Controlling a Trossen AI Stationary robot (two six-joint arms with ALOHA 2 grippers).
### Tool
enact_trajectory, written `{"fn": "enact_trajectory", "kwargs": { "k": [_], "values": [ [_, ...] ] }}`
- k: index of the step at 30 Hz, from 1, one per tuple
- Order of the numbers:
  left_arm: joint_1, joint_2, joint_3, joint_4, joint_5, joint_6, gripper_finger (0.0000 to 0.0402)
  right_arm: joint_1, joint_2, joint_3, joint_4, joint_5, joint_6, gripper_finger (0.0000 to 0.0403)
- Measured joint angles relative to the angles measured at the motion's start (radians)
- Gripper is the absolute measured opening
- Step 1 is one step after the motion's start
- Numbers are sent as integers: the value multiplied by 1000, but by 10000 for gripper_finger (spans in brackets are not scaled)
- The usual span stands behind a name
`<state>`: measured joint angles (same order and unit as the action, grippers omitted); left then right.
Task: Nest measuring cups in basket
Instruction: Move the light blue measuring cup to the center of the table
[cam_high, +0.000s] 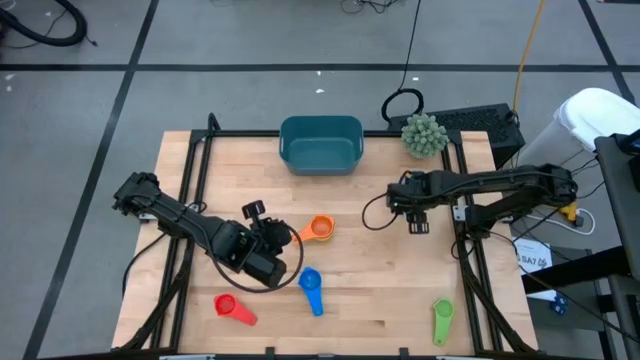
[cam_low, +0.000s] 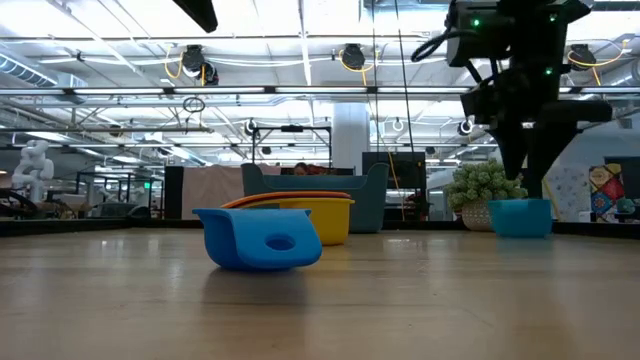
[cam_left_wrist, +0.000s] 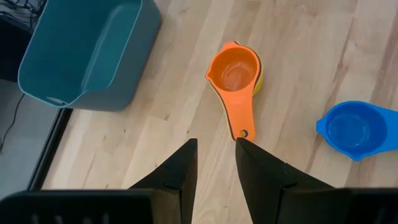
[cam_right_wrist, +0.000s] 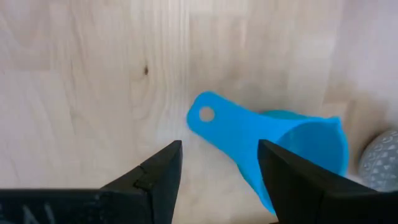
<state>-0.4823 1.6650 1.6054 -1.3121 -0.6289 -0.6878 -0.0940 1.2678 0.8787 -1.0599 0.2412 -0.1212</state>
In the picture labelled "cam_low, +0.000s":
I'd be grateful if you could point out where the light blue measuring cup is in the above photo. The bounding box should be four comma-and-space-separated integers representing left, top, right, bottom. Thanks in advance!
192, 207, 324, 273

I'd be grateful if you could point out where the black stand frame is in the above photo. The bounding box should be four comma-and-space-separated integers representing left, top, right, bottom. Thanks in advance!
251, 124, 334, 167

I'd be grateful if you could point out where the yellow measuring cup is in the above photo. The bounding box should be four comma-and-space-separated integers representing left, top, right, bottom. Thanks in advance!
239, 197, 356, 247

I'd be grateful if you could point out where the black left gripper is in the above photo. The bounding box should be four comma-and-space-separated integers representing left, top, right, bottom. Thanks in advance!
172, 0, 219, 34

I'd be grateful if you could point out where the green succulent in white pot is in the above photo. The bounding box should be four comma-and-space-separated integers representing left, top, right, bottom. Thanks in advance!
444, 158, 529, 232

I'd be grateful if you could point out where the white patterned panel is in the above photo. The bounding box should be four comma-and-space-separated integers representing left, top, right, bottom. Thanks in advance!
543, 164, 591, 222

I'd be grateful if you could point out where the black hanging cable with loop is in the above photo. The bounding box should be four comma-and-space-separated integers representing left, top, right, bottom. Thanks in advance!
394, 0, 417, 159

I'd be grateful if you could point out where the orange measuring cup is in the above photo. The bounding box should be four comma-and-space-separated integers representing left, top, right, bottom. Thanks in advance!
221, 190, 353, 210

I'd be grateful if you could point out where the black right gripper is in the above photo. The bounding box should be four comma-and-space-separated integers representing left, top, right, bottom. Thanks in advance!
487, 67, 614, 200

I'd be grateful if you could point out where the black ceiling cable reel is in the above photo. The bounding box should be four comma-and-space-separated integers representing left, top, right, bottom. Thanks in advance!
180, 44, 206, 74
342, 43, 366, 71
569, 43, 596, 71

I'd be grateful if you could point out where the colourful patterned poster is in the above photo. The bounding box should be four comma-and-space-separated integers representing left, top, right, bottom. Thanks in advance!
588, 163, 626, 221

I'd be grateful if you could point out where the yellow hanging cable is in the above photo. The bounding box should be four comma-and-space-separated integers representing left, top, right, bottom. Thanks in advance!
543, 178, 563, 222

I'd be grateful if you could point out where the pink cloth partition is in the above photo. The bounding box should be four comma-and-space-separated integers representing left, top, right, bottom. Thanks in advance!
180, 165, 281, 221

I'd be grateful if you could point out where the cyan measuring cup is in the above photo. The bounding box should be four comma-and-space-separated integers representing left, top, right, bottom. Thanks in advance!
487, 198, 554, 239

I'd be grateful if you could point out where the white pillar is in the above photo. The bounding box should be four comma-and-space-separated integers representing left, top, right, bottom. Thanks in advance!
332, 102, 371, 176

